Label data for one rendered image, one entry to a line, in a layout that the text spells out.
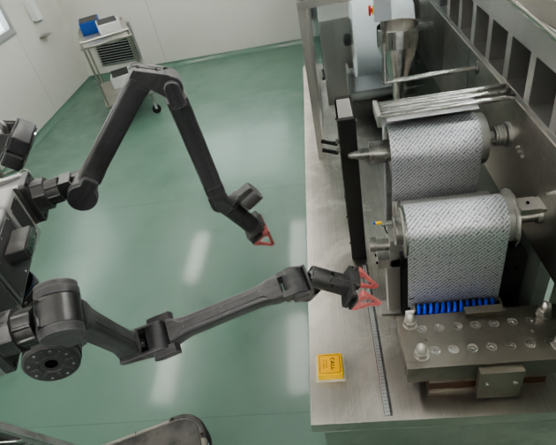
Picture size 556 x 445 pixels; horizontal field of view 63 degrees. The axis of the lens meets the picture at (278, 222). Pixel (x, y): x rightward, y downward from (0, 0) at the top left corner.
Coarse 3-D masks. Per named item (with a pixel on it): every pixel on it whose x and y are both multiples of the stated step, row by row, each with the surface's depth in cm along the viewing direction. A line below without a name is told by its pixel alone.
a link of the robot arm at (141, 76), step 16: (144, 64) 114; (128, 80) 110; (144, 80) 110; (160, 80) 111; (176, 80) 112; (128, 96) 112; (144, 96) 113; (112, 112) 114; (128, 112) 114; (112, 128) 115; (128, 128) 118; (96, 144) 117; (112, 144) 118; (96, 160) 119; (80, 176) 120; (96, 176) 121; (80, 192) 120; (96, 192) 123; (80, 208) 123
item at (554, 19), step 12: (516, 0) 62; (528, 0) 63; (540, 0) 63; (552, 0) 63; (528, 12) 63; (540, 12) 64; (552, 12) 64; (540, 24) 64; (552, 24) 65; (552, 36) 65
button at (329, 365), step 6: (324, 354) 130; (330, 354) 129; (336, 354) 129; (318, 360) 128; (324, 360) 128; (330, 360) 128; (336, 360) 127; (318, 366) 127; (324, 366) 126; (330, 366) 126; (336, 366) 126; (318, 372) 126; (324, 372) 125; (330, 372) 125; (336, 372) 124; (342, 372) 124; (324, 378) 125; (330, 378) 125; (336, 378) 125; (342, 378) 125
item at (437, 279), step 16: (448, 256) 113; (464, 256) 112; (480, 256) 112; (496, 256) 112; (416, 272) 116; (432, 272) 116; (448, 272) 116; (464, 272) 116; (480, 272) 116; (496, 272) 115; (416, 288) 120; (432, 288) 120; (448, 288) 120; (464, 288) 120; (480, 288) 119; (496, 288) 119; (416, 304) 124; (432, 304) 124
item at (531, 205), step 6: (516, 198) 111; (522, 198) 111; (528, 198) 110; (534, 198) 110; (522, 204) 109; (528, 204) 109; (534, 204) 108; (540, 204) 108; (522, 210) 108; (528, 210) 107; (534, 210) 107; (540, 210) 107; (546, 210) 107
